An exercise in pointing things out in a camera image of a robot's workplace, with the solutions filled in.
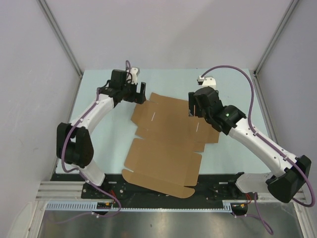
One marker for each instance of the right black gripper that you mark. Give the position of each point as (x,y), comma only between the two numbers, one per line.
(191,97)

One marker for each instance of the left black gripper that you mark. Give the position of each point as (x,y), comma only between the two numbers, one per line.
(137,99)

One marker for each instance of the brown cardboard box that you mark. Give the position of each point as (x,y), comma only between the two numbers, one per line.
(168,145)

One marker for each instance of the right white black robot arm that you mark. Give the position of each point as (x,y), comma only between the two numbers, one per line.
(288,172)

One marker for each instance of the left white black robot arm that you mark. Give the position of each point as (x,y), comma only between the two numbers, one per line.
(73,140)

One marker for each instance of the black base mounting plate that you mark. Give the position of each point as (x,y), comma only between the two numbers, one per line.
(214,187)

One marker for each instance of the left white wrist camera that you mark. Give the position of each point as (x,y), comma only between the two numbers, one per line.
(132,75)

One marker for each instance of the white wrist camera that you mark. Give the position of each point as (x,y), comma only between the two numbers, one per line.
(132,75)
(206,81)

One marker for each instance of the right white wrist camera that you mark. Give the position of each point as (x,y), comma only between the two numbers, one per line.
(206,81)

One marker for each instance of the right aluminium side rail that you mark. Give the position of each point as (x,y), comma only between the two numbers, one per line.
(263,107)

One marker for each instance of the grey slotted cable duct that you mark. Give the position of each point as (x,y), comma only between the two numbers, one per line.
(93,206)

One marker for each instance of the left aluminium corner post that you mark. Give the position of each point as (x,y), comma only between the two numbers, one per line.
(53,23)

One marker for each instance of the aluminium corner post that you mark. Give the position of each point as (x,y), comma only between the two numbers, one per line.
(53,23)
(277,34)

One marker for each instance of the right aluminium corner post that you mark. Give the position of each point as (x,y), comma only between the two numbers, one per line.
(277,34)

